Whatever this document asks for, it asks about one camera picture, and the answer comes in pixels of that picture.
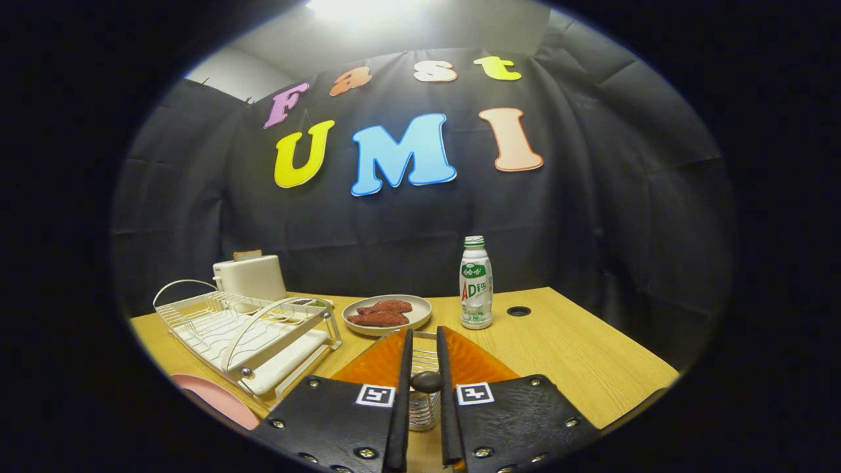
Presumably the white wire dish rack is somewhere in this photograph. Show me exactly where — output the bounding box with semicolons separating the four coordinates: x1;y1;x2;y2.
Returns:
153;279;343;402

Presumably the pink plate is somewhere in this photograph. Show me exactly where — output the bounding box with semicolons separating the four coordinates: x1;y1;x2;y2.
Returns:
172;374;261;432

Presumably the red food piece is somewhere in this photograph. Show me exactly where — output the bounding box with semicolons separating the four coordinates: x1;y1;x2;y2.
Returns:
346;311;409;328
357;300;413;315

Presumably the metal wire basket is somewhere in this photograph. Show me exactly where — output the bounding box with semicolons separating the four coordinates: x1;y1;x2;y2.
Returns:
406;330;442;432

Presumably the white toaster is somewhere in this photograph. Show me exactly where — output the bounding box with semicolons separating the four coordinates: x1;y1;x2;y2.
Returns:
212;254;288;303

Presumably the white drip tray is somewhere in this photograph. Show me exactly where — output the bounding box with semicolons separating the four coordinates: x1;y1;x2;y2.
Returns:
179;319;329;397

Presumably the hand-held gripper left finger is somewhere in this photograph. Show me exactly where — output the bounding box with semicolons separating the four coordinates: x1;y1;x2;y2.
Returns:
252;328;414;473

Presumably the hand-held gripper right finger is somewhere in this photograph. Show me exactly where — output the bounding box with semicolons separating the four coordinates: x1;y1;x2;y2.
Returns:
436;326;602;473

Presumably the beige plate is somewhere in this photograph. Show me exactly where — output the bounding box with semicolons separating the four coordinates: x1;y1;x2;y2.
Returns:
342;294;433;338

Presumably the black backdrop cloth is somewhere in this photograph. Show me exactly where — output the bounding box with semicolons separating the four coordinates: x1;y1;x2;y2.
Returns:
110;10;735;375

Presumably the white green-label drink bottle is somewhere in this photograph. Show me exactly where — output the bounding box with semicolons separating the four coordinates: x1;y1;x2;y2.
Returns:
459;235;493;330

